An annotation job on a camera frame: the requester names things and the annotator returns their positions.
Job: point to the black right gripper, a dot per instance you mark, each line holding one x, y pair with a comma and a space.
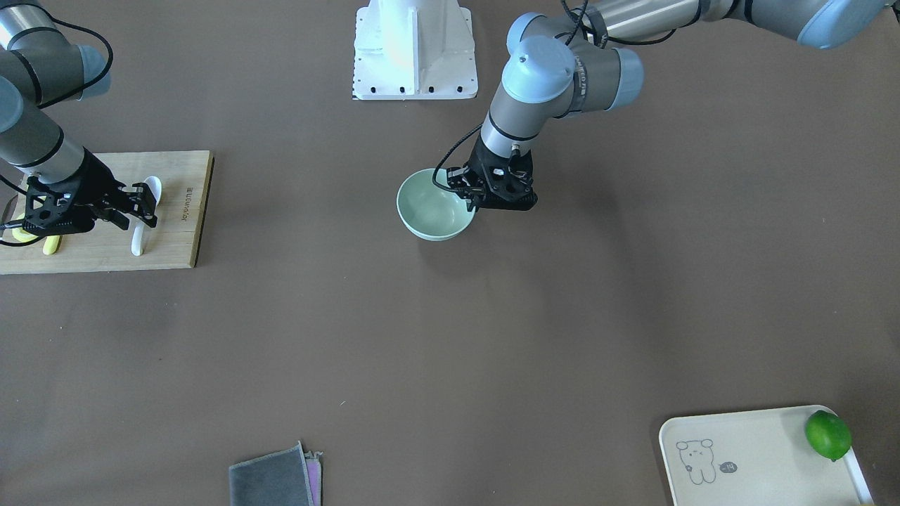
96, 180

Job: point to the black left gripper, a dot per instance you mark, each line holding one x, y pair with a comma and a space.
463, 184

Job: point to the white ceramic spoon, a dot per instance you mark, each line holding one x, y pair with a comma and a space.
139, 237

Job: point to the light green bowl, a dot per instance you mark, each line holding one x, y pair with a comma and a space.
428, 211

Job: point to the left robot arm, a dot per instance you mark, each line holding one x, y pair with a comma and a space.
585, 61

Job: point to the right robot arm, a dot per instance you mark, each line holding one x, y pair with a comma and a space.
41, 68

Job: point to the bamboo cutting board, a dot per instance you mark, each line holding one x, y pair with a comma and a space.
184, 176

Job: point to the yellow plastic knife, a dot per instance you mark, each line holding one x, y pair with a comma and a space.
51, 245

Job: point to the grey folded cloth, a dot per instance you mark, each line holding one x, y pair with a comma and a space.
289, 477

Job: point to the beige rabbit tray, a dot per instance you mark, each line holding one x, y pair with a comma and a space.
756, 457

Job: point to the green lime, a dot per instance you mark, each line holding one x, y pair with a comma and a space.
828, 435

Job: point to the lemon slice near handle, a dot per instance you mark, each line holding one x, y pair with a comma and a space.
22, 236

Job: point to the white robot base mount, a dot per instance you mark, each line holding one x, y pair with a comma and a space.
414, 50

